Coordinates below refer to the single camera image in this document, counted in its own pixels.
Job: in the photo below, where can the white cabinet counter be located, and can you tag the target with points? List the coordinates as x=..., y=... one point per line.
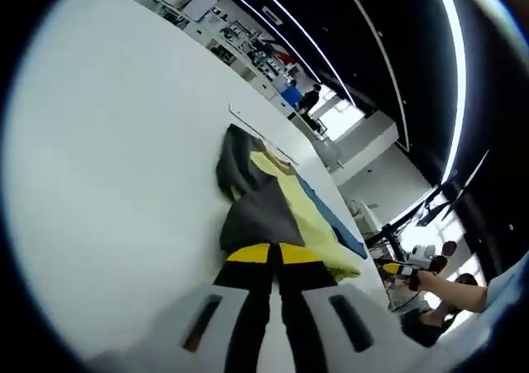
x=231, y=50

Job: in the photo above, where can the white square pillar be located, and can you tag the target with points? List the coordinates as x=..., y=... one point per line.
x=368, y=154

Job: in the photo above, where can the blue storage box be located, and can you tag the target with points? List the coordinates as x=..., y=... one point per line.
x=291, y=94

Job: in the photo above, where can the white ceiling air vent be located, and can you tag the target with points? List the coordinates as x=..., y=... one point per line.
x=273, y=14

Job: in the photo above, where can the person's right hand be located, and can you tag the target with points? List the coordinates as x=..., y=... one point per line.
x=425, y=282

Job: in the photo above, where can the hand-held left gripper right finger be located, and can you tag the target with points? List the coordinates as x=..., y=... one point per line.
x=301, y=298

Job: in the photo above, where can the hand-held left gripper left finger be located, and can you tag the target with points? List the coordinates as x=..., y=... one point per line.
x=248, y=298

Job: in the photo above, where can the white table cover plate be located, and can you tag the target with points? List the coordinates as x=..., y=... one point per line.
x=248, y=127

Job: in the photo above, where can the long ceiling light strip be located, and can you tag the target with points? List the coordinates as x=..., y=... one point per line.
x=297, y=38
x=456, y=58
x=372, y=38

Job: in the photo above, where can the black tripod stand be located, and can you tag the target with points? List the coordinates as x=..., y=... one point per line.
x=409, y=224

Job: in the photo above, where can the yellow blue grey garment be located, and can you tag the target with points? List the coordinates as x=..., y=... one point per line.
x=306, y=220

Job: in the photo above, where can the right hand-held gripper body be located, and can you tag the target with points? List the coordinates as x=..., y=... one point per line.
x=423, y=254

